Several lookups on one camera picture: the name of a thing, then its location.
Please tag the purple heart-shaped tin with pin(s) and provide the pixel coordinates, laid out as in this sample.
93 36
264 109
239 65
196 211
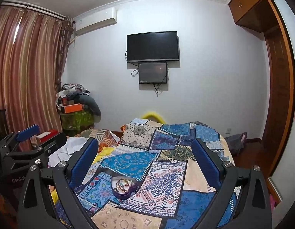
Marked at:
123 195

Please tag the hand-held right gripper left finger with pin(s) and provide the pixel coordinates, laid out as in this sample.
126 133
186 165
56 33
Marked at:
86 162

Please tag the wooden overhead cabinet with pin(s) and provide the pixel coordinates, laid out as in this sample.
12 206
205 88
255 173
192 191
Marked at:
251 2

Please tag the white wall socket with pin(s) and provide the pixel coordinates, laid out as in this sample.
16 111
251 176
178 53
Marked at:
228 131

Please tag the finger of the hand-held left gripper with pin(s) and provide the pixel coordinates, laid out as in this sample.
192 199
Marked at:
28 131
54 141

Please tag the striped brown curtain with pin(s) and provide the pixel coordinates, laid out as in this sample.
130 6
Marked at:
30 64

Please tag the brown wooden door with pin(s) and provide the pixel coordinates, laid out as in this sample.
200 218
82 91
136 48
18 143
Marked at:
278 88

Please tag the green patterned cloth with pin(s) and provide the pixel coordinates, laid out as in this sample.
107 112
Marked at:
77 122

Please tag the white curtain rail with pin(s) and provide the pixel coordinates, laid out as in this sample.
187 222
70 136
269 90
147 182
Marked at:
32 8

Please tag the dark wooden furniture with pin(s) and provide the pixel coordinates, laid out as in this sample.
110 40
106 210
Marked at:
0 124

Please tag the red and white box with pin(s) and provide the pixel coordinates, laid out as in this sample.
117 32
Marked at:
50 132

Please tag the white air conditioner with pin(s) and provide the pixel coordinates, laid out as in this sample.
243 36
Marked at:
95 20

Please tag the orange box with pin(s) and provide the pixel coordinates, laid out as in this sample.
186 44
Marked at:
72 108

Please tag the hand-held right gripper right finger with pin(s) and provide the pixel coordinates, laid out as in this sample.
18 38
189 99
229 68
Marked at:
204 164

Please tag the small black wall monitor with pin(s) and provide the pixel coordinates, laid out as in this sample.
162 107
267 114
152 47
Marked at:
152 72

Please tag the yellow sheet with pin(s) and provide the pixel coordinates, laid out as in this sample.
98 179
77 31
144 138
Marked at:
106 150

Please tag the orange striped sheet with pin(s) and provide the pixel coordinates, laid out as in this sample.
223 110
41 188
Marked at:
99 134

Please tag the white cloth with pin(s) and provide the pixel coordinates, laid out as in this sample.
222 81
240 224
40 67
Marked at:
71 146

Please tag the yellow fluffy cushion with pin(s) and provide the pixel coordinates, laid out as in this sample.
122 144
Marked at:
152 115

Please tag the dark purple bag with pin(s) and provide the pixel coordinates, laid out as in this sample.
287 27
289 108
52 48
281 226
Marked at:
235 143

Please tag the large black wall television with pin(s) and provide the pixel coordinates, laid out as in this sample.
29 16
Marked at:
152 46

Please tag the pile of clothes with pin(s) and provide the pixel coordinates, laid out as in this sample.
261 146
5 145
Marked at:
74 89

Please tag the blue patchwork blanket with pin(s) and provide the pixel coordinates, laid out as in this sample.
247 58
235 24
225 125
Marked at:
161 179

